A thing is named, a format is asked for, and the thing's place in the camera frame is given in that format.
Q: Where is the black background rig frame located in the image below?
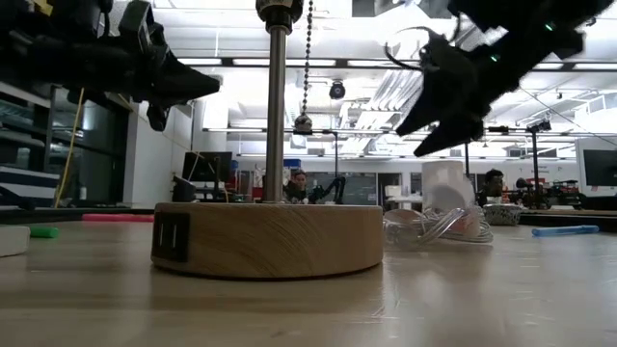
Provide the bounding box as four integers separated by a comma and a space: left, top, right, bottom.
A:
287, 127, 340, 206
464, 120, 553, 209

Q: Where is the black paperback book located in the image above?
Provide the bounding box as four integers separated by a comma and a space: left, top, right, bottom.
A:
0, 226, 31, 258

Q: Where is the white paper towel roll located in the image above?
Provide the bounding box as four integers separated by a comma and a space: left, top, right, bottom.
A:
421, 160, 465, 213

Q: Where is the blue pen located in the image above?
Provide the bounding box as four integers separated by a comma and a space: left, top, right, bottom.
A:
531, 225, 601, 238

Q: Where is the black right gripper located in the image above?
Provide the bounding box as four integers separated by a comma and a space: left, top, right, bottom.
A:
394, 36, 522, 158

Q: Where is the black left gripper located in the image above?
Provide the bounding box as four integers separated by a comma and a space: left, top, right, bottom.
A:
57, 0, 221, 132

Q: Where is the dark shelving unit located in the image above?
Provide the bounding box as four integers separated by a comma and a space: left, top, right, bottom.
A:
0, 81, 131, 208

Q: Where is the white and navy striped box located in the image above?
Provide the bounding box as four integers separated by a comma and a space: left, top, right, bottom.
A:
0, 166, 62, 209

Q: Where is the black aluminium table frame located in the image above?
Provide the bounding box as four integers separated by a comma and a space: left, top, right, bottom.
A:
0, 206, 617, 233

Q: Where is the pink highlighter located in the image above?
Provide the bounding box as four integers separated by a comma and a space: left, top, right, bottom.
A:
81, 213, 155, 223

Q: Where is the clear coiled power cord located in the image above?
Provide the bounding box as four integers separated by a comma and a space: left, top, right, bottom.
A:
384, 190, 495, 252

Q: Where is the black computer monitor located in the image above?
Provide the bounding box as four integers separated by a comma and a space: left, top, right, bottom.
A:
182, 151, 233, 184

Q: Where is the white framed monitor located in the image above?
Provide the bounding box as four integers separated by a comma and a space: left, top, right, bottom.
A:
576, 138, 617, 199

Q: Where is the yellow cable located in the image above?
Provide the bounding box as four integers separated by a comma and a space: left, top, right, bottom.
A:
54, 89, 86, 209

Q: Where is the person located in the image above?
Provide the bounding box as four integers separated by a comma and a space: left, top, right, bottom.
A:
287, 169, 310, 204
480, 168, 506, 206

